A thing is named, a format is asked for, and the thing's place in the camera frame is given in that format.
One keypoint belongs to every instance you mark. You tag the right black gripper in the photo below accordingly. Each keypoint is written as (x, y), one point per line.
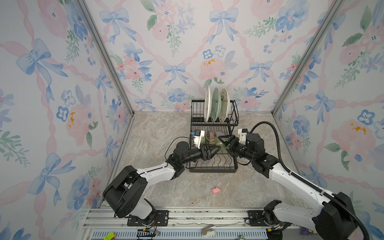
(231, 152)

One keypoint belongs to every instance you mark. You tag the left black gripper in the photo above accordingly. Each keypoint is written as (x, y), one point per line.
(212, 148)

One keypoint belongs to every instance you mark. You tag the red white patterned bowl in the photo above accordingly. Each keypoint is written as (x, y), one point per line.
(213, 139)

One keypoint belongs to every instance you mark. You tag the green glass cup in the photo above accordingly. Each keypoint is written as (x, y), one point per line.
(222, 147)

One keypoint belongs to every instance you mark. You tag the lavender ceramic bowl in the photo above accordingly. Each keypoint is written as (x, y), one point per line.
(220, 134)

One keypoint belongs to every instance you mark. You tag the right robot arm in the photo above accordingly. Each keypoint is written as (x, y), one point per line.
(331, 216)

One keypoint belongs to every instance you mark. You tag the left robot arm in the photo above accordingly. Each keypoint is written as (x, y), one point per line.
(124, 193)

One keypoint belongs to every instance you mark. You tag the light green ceramic bowl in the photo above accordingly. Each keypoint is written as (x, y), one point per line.
(207, 139)

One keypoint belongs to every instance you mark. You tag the pale green plate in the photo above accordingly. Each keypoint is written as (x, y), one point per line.
(216, 105)

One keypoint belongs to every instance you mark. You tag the cream patterned plate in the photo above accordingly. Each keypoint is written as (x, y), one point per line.
(225, 106)

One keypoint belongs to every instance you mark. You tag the pink eraser piece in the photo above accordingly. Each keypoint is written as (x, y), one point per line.
(216, 190)

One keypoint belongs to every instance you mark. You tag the white floral plate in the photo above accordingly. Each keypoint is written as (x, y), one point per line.
(207, 105)

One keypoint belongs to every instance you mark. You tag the green yellow small toy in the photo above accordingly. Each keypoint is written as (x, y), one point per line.
(110, 236)

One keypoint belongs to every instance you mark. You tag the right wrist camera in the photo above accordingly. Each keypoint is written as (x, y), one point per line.
(242, 135)

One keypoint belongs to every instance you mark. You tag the black wire dish rack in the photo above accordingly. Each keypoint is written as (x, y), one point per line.
(222, 162)

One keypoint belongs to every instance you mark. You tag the aluminium rail frame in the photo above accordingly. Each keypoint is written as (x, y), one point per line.
(184, 224)

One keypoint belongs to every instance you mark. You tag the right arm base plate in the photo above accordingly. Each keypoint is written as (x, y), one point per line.
(258, 218)

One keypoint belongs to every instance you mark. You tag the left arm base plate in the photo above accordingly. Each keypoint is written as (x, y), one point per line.
(157, 218)

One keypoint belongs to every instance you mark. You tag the left aluminium corner post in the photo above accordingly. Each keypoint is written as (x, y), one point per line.
(94, 32)

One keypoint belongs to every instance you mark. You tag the aluminium corner post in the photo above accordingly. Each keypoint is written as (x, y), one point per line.
(328, 19)
(94, 32)

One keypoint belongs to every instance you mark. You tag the right aluminium corner post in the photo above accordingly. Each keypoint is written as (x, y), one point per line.
(328, 19)

